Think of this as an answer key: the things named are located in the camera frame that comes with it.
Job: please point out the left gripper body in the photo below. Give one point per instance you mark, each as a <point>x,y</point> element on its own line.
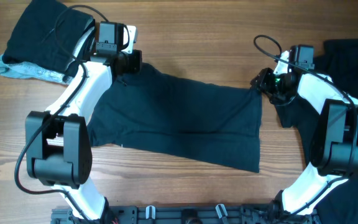
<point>131,62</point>

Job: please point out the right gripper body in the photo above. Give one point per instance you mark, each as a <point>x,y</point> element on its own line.
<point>260,83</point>

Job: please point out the black t-shirt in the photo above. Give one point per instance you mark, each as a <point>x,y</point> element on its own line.
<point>156,112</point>

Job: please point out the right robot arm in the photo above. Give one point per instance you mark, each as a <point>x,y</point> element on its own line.
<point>334,146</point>

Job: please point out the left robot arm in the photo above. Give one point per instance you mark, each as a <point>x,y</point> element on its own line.
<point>58,150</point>

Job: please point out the folded black clothes stack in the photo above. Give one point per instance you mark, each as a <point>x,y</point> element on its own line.
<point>42,35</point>

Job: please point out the pile of black shirts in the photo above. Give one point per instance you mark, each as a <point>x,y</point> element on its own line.
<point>340,62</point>

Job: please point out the right white rail clip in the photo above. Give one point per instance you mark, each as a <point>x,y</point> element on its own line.
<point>221,211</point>

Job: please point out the white rail clip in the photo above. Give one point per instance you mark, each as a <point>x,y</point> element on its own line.
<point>150,212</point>
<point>221,211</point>

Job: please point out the left white rail clip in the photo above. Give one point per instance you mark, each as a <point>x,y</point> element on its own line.
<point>150,212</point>

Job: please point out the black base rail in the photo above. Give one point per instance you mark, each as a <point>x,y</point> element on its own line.
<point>244,214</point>

